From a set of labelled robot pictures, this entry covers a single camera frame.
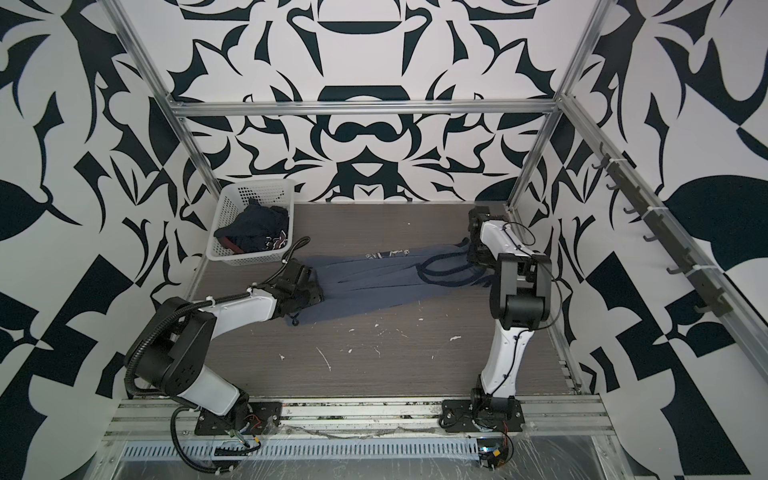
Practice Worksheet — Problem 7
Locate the white plastic laundry basket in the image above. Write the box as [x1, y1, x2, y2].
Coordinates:
[206, 179, 296, 266]

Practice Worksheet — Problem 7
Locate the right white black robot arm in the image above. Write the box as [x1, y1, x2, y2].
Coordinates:
[468, 206, 552, 417]

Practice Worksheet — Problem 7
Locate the aluminium frame back crossbar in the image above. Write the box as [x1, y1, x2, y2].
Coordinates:
[170, 99, 556, 117]

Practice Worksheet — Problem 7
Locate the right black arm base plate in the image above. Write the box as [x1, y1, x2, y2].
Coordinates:
[438, 397, 525, 433]

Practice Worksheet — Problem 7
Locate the green circuit board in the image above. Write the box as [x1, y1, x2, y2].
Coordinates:
[478, 436, 514, 470]

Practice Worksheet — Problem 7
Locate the aluminium front rail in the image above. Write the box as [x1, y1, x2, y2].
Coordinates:
[104, 395, 615, 440]

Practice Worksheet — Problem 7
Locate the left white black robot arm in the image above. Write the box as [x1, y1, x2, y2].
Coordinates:
[124, 260, 323, 429]

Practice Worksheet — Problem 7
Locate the grey wall hook rack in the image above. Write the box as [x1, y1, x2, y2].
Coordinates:
[594, 146, 734, 317]

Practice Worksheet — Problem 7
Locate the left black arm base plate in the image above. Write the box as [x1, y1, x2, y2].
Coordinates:
[194, 401, 283, 436]

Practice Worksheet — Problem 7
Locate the white slotted cable duct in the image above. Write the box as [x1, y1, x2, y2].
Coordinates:
[119, 436, 484, 462]

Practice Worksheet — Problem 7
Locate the maroon tank top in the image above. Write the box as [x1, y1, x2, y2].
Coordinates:
[217, 237, 244, 255]

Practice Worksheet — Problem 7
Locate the dark navy tank top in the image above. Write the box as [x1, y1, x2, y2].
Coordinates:
[214, 199, 290, 254]

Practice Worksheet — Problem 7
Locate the blue-grey tank top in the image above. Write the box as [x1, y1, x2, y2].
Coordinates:
[290, 238, 493, 325]

